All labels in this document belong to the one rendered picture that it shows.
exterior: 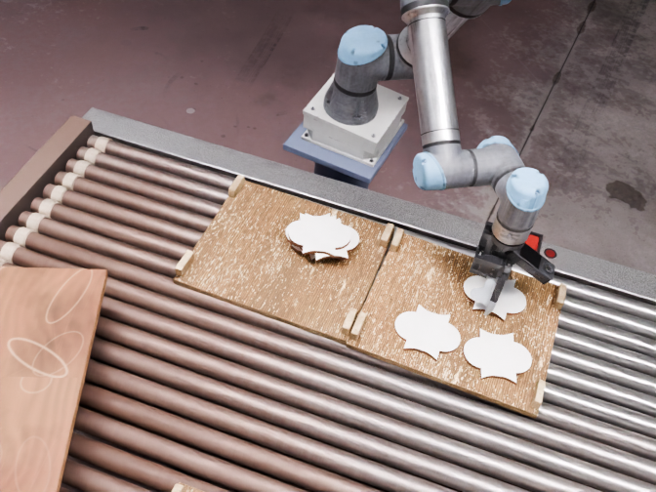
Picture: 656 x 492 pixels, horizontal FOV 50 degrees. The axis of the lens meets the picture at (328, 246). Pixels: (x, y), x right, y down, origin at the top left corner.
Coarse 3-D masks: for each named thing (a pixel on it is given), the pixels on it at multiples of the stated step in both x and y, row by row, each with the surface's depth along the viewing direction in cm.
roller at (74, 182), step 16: (64, 176) 176; (80, 176) 177; (80, 192) 176; (96, 192) 174; (112, 192) 174; (128, 192) 174; (128, 208) 174; (144, 208) 172; (160, 208) 172; (176, 208) 172; (192, 224) 170; (208, 224) 170; (560, 336) 156; (576, 336) 156; (592, 352) 155; (608, 352) 154; (624, 352) 154; (640, 368) 153
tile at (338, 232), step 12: (312, 216) 165; (300, 228) 162; (312, 228) 162; (324, 228) 162; (336, 228) 163; (300, 240) 160; (312, 240) 160; (324, 240) 160; (336, 240) 160; (348, 240) 161; (312, 252) 158; (324, 252) 158
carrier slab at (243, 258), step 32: (256, 192) 175; (224, 224) 167; (256, 224) 168; (288, 224) 169; (352, 224) 171; (224, 256) 161; (256, 256) 162; (288, 256) 163; (352, 256) 164; (192, 288) 156; (224, 288) 155; (256, 288) 156; (288, 288) 157; (320, 288) 157; (352, 288) 158; (288, 320) 151; (320, 320) 152
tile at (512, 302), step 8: (472, 280) 161; (480, 280) 161; (496, 280) 161; (512, 280) 162; (464, 288) 159; (472, 288) 159; (504, 288) 160; (512, 288) 160; (504, 296) 158; (512, 296) 159; (520, 296) 159; (480, 304) 157; (496, 304) 157; (504, 304) 157; (512, 304) 157; (520, 304) 157; (496, 312) 155; (504, 312) 156; (512, 312) 156; (520, 312) 157; (504, 320) 154
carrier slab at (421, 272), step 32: (416, 256) 166; (448, 256) 166; (384, 288) 159; (416, 288) 159; (448, 288) 160; (544, 288) 162; (384, 320) 153; (480, 320) 155; (512, 320) 156; (544, 320) 156; (384, 352) 148; (416, 352) 148; (544, 352) 151; (448, 384) 145; (480, 384) 144; (512, 384) 145
